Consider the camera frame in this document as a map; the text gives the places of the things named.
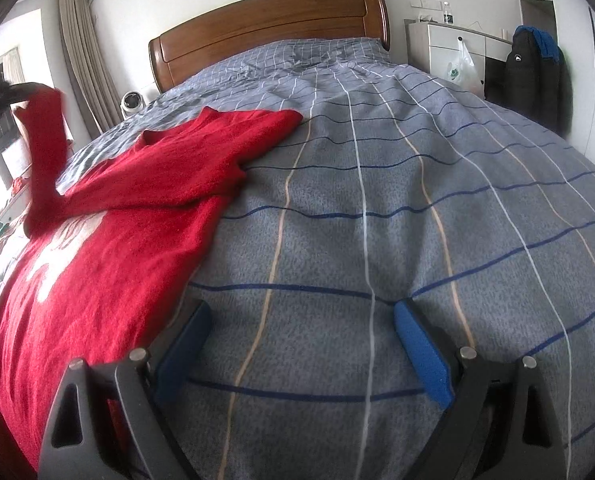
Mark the wooden headboard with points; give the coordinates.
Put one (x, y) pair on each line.
(267, 35)

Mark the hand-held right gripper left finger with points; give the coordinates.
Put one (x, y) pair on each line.
(182, 355)

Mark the black and blue jacket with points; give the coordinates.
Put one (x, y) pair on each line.
(522, 85)

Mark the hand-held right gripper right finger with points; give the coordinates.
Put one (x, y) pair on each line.
(422, 355)

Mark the clear plastic bottle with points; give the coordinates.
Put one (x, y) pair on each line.
(447, 14)

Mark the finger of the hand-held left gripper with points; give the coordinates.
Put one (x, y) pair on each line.
(25, 92)

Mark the white wall sockets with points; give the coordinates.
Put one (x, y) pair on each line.
(426, 3)

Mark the white dresser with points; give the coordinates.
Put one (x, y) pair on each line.
(442, 45)

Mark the red sweater with white print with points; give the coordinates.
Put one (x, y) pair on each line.
(127, 260)

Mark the small white fan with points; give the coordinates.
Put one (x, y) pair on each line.
(131, 103)

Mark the white plastic bag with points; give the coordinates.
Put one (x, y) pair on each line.
(460, 67)

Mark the bed with grey checked cover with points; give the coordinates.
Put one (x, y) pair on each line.
(377, 210)

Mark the beige curtain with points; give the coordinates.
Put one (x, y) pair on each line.
(85, 60)

